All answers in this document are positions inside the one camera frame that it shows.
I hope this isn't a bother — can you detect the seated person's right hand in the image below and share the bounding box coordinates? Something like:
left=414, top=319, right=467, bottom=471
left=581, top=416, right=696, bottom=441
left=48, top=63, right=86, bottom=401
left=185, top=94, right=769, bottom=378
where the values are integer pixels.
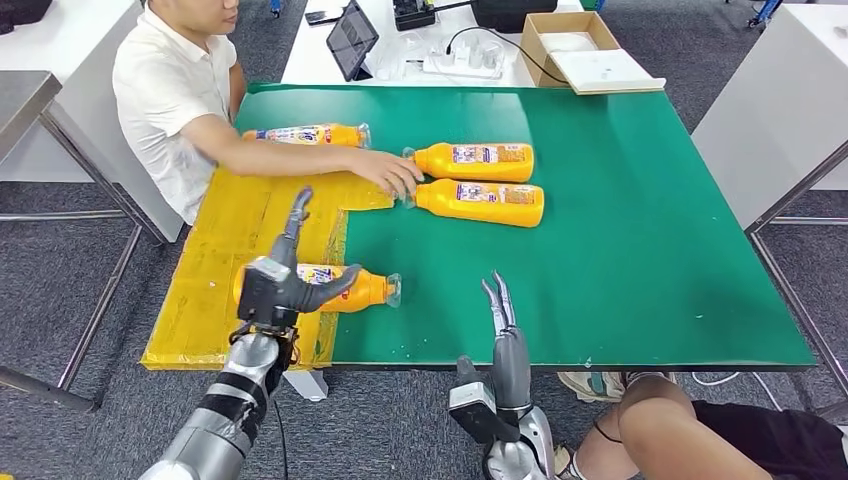
left=347, top=148, right=425, bottom=200

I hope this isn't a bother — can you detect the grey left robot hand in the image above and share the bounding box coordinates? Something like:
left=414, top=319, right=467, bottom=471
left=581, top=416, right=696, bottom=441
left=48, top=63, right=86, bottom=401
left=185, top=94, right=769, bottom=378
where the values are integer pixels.
left=268, top=187, right=364, bottom=316

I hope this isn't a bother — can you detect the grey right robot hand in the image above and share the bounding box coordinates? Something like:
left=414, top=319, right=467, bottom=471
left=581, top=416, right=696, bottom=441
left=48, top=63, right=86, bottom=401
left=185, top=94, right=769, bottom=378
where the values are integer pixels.
left=455, top=270, right=533, bottom=415

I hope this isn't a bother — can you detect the orange detergent bottle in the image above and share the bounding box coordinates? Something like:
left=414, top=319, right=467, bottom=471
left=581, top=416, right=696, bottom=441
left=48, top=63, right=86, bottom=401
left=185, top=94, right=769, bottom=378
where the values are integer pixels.
left=231, top=263, right=403, bottom=315
left=397, top=178, right=546, bottom=229
left=402, top=142, right=535, bottom=184
left=241, top=122, right=372, bottom=149

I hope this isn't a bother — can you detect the white sneaker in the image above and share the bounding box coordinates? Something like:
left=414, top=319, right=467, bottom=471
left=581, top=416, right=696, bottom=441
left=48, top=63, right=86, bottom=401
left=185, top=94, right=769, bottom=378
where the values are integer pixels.
left=557, top=372, right=634, bottom=404
left=553, top=443, right=588, bottom=480

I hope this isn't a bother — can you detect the yellow plastic sheet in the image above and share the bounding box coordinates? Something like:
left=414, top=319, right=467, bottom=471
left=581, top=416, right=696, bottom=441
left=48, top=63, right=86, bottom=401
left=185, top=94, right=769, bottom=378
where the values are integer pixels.
left=140, top=165, right=397, bottom=372

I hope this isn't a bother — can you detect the clear plastic packaging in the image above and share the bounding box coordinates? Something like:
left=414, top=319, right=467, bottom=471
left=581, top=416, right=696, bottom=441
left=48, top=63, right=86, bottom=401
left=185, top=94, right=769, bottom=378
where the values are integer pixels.
left=376, top=31, right=429, bottom=82

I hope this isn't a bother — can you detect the white table leg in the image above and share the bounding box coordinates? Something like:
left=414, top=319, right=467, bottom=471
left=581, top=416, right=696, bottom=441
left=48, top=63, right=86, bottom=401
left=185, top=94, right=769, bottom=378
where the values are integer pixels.
left=284, top=369, right=330, bottom=403

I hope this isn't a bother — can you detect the white power strip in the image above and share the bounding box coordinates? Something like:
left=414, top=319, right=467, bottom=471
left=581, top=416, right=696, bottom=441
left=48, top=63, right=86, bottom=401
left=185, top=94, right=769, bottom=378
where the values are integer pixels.
left=422, top=36, right=508, bottom=81

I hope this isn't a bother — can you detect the white desk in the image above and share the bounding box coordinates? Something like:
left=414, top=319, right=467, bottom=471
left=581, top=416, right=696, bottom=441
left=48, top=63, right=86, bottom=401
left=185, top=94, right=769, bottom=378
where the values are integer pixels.
left=281, top=0, right=588, bottom=89

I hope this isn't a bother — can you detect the black tablet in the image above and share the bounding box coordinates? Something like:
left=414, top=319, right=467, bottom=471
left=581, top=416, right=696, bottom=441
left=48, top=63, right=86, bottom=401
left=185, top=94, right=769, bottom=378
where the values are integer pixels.
left=325, top=0, right=381, bottom=83

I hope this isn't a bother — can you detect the black charger device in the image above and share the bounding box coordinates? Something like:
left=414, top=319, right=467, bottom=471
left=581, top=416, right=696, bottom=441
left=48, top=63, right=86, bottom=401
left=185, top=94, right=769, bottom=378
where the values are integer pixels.
left=393, top=0, right=439, bottom=32

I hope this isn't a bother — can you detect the cardboard box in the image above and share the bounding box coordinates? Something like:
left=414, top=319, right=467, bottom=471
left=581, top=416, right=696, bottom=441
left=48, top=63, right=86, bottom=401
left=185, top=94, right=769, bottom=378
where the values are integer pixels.
left=520, top=10, right=624, bottom=89

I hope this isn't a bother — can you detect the operator person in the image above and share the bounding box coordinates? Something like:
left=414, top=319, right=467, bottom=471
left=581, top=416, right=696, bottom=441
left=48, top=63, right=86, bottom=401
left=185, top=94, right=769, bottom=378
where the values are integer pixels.
left=572, top=372, right=848, bottom=480

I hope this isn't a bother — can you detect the large black bag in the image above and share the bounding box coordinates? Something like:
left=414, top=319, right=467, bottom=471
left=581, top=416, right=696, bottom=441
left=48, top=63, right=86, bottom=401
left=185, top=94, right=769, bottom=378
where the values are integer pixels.
left=471, top=0, right=560, bottom=34

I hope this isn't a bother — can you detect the seated person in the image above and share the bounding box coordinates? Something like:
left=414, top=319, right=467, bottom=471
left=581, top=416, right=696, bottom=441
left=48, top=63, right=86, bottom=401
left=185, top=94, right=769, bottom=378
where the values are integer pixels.
left=112, top=0, right=425, bottom=227

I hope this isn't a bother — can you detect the white pad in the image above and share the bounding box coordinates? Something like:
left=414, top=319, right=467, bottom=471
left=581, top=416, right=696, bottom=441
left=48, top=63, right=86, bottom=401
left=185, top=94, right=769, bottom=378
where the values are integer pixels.
left=539, top=31, right=602, bottom=54

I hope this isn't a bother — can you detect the white flat board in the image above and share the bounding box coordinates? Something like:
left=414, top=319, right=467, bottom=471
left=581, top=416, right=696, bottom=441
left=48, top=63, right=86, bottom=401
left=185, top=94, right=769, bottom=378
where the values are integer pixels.
left=551, top=47, right=668, bottom=96

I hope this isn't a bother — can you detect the steel top table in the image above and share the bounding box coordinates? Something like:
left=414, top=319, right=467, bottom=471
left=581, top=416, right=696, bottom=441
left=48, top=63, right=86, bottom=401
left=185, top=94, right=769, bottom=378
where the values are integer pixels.
left=0, top=69, right=170, bottom=413

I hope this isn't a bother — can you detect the white panel table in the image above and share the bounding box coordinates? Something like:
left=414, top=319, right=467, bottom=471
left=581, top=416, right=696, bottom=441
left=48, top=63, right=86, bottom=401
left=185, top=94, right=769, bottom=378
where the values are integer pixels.
left=0, top=0, right=183, bottom=243

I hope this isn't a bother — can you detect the small black bag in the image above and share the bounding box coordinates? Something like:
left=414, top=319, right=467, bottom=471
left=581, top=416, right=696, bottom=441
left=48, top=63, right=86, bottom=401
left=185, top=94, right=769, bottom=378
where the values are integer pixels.
left=0, top=0, right=54, bottom=36

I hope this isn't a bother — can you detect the blue metal rack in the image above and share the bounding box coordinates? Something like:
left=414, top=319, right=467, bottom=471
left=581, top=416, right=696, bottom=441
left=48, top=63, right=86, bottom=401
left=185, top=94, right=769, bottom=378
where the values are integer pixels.
left=748, top=0, right=786, bottom=29

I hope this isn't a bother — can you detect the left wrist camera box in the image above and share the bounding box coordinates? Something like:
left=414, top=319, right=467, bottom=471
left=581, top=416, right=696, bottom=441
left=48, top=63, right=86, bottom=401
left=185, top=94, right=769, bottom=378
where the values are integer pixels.
left=236, top=256, right=298, bottom=331

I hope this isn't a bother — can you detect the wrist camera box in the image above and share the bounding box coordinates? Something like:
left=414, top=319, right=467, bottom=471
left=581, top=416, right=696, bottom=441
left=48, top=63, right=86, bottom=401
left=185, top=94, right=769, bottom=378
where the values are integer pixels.
left=236, top=256, right=298, bottom=331
left=448, top=382, right=521, bottom=445

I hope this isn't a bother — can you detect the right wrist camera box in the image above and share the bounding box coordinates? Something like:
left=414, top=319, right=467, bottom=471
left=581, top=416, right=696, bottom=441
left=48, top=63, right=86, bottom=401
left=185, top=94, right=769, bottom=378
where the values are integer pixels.
left=448, top=382, right=521, bottom=445

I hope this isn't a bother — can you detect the black power cable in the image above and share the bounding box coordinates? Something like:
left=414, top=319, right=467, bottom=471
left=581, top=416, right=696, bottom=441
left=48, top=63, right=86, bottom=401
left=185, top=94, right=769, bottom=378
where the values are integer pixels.
left=445, top=25, right=571, bottom=86

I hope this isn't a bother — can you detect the white floor cable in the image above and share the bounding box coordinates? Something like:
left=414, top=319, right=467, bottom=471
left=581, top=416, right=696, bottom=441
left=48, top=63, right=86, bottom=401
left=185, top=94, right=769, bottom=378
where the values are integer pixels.
left=692, top=372, right=786, bottom=412

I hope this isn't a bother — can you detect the white table with metal frame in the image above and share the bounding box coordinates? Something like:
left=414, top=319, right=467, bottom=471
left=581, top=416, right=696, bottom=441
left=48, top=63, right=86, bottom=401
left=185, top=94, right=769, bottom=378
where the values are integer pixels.
left=692, top=3, right=848, bottom=425

